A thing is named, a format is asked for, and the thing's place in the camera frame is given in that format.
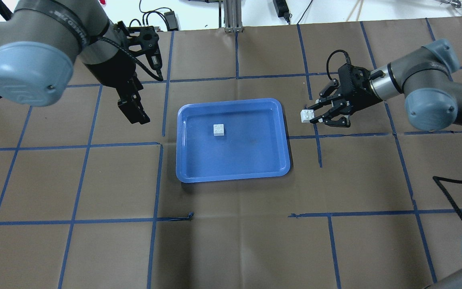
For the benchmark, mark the plain gripper black finger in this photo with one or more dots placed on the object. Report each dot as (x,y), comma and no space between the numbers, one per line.
(130,101)

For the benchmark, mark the ribbed gripper finger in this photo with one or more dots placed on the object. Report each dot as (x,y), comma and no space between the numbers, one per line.
(337,116)

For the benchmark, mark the ribbed gripper black finger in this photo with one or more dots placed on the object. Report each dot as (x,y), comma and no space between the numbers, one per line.
(329,95)

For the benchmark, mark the black plain gripper body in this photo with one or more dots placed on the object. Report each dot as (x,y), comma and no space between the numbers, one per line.
(115,67)

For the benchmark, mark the black ribbed gripper body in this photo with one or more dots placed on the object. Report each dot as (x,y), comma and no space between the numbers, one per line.
(358,97)

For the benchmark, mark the white block with studs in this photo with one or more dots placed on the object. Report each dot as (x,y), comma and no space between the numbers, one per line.
(307,115)

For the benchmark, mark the white square block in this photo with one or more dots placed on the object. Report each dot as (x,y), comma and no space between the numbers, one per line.
(218,129)

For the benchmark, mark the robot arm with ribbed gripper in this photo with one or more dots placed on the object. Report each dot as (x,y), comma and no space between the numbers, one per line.
(432,100)

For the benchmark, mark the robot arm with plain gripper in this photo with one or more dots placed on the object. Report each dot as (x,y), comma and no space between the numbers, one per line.
(40,43)

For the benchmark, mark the blue plastic tray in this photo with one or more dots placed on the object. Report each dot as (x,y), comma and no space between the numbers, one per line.
(255,144)

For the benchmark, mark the black power adapter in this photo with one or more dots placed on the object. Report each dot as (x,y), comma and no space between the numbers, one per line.
(282,10)

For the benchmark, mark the aluminium frame post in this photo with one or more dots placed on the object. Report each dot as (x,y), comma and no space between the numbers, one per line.
(231,15)

